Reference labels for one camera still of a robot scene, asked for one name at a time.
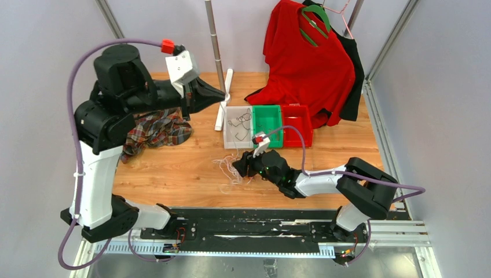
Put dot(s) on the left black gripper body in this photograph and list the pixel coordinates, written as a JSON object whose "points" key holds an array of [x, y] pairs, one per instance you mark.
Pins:
{"points": [[161, 98]]}

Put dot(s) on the right silver rack pole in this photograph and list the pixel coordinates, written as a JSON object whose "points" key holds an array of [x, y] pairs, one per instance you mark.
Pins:
{"points": [[352, 19]]}

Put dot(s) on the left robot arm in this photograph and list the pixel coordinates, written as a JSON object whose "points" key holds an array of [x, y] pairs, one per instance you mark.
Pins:
{"points": [[123, 89]]}

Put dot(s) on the red t-shirt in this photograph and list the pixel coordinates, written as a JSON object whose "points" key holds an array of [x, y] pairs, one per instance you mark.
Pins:
{"points": [[280, 50]]}

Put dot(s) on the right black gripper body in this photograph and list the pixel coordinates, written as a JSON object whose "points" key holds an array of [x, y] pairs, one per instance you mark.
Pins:
{"points": [[256, 167]]}

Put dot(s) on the green clothes hanger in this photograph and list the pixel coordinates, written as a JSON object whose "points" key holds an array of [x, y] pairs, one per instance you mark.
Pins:
{"points": [[318, 11]]}

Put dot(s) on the pink wire hanger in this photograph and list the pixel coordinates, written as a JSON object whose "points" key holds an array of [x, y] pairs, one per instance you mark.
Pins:
{"points": [[339, 13]]}

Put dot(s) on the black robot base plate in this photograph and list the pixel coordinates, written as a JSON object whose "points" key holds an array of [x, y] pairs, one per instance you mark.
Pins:
{"points": [[256, 230]]}

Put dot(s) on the white plastic bin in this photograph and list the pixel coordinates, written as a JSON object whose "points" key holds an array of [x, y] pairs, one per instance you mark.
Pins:
{"points": [[237, 130]]}

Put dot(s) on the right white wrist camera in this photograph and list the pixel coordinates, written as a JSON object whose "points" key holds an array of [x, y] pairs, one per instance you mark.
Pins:
{"points": [[262, 142]]}

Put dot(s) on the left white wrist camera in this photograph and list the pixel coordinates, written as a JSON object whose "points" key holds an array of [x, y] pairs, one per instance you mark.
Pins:
{"points": [[182, 69]]}

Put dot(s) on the silver rack pole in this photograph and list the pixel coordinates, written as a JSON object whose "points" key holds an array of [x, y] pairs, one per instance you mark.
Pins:
{"points": [[352, 19], [215, 44]]}

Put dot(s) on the plaid flannel shirt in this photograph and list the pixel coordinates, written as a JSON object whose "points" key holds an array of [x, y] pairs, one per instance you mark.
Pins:
{"points": [[154, 130]]}

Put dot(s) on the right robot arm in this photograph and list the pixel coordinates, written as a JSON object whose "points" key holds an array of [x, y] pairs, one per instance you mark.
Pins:
{"points": [[365, 187]]}

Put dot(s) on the green plastic bin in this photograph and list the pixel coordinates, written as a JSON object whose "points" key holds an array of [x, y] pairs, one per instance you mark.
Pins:
{"points": [[266, 118]]}

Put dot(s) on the black t-shirt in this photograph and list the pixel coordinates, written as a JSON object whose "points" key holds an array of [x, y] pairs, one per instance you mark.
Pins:
{"points": [[331, 74]]}

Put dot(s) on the red plastic bin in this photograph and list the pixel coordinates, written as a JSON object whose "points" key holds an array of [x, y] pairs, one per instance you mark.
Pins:
{"points": [[297, 116]]}

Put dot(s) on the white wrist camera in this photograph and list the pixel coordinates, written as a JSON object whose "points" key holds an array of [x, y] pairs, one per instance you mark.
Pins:
{"points": [[262, 142], [182, 69]]}

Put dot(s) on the white rack base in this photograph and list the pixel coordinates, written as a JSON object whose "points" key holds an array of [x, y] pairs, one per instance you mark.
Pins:
{"points": [[219, 123]]}

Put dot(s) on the aluminium frame rail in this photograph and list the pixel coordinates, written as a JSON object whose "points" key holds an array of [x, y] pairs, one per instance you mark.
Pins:
{"points": [[395, 247]]}

